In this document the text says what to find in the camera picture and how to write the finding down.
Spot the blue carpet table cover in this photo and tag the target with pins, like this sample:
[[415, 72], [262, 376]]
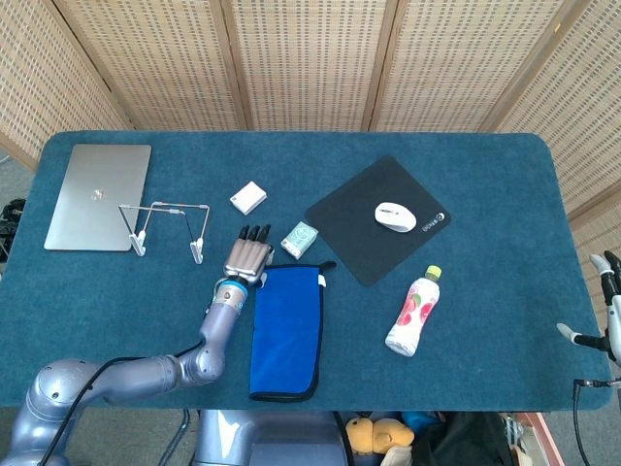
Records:
[[485, 340]]

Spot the pink wooden board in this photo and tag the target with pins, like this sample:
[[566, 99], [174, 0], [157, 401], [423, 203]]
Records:
[[543, 437]]

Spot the white computer mouse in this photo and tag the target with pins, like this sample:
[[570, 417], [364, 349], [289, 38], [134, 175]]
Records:
[[395, 217]]

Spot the yellow plush toy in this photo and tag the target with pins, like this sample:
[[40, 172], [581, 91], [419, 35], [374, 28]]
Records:
[[373, 434]]

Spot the green and white tissue pack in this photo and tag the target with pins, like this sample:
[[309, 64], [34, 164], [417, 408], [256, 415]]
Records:
[[299, 240]]

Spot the silver closed laptop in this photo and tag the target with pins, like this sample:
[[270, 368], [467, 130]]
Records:
[[97, 170]]

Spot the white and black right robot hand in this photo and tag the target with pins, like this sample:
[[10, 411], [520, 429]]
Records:
[[616, 320]]

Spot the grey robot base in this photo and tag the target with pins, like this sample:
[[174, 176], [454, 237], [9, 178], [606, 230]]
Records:
[[271, 442]]

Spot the black equipment beside table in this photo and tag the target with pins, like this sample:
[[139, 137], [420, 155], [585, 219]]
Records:
[[12, 213]]

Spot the silver and black left robot hand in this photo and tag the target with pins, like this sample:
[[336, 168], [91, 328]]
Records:
[[247, 257]]

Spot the blue object under table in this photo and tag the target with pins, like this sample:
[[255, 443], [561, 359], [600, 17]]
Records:
[[417, 418]]

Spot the blue and grey cloth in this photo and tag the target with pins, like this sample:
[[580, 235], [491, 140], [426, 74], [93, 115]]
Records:
[[286, 335]]

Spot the black mouse pad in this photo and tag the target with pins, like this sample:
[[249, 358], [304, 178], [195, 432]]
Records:
[[349, 233]]

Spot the small white box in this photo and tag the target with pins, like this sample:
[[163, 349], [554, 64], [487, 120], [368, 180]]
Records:
[[248, 198]]

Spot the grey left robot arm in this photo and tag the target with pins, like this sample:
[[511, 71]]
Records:
[[145, 371]]

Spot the woven bamboo folding screen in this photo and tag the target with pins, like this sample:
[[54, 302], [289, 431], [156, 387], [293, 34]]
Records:
[[310, 63]]

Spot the black bag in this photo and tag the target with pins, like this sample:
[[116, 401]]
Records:
[[461, 442]]

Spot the plastic bottle with pink label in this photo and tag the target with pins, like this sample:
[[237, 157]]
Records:
[[415, 310]]

